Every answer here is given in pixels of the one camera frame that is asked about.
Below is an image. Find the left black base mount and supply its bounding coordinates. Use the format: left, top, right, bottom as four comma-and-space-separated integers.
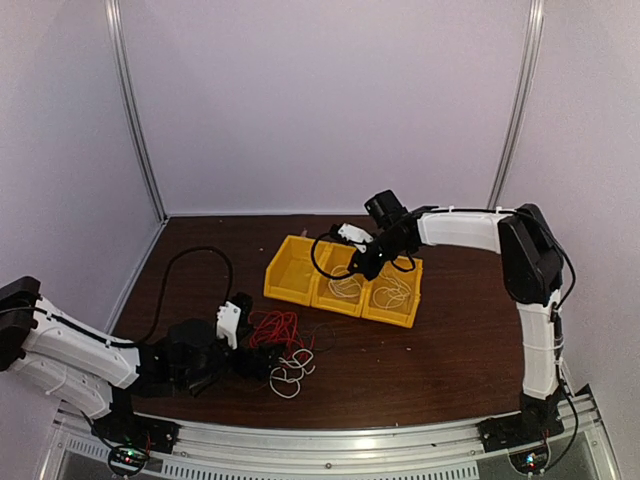
85, 414, 180, 477

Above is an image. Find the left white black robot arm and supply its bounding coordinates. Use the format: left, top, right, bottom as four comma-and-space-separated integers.
1, 276, 282, 444

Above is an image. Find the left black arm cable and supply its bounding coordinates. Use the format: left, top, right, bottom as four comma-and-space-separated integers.
134, 245, 235, 346

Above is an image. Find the left aluminium frame post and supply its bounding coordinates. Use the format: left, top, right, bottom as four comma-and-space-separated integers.
104, 0, 168, 223

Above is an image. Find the aluminium front rail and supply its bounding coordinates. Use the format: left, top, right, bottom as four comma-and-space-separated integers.
49, 384, 616, 480

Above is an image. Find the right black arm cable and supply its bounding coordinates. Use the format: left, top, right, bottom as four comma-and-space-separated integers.
309, 230, 361, 280

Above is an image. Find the black wire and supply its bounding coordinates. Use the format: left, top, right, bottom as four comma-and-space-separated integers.
299, 322, 336, 354

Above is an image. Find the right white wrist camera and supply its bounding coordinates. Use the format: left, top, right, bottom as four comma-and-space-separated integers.
329, 223, 373, 253

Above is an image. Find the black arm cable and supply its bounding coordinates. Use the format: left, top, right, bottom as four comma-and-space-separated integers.
309, 230, 361, 280
134, 245, 235, 346

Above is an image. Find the yellow bin near end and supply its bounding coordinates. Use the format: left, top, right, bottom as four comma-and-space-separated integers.
361, 256, 423, 329

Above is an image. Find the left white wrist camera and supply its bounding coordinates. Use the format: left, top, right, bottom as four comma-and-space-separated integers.
215, 301, 241, 350

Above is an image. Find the right aluminium frame post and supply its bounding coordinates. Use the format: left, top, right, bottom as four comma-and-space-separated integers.
487, 0, 545, 209

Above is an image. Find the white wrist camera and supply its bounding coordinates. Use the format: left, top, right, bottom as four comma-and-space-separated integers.
329, 223, 373, 253
215, 301, 241, 350

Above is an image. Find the red wire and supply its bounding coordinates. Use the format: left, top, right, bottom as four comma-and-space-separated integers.
248, 310, 316, 356

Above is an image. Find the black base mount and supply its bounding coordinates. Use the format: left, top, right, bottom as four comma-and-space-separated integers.
85, 414, 180, 477
477, 412, 564, 477

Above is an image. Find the yellow bin middle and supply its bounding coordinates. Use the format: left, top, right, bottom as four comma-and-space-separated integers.
311, 241, 366, 318

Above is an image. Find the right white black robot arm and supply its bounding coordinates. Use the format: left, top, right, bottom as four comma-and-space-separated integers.
336, 190, 567, 442

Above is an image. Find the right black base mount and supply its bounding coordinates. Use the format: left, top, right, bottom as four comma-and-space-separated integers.
477, 412, 564, 477

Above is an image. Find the thin white wire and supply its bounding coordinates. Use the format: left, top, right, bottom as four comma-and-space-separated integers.
372, 269, 416, 311

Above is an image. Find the aluminium frame post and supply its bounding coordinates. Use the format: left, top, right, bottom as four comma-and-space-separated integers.
104, 0, 168, 223
487, 0, 545, 209

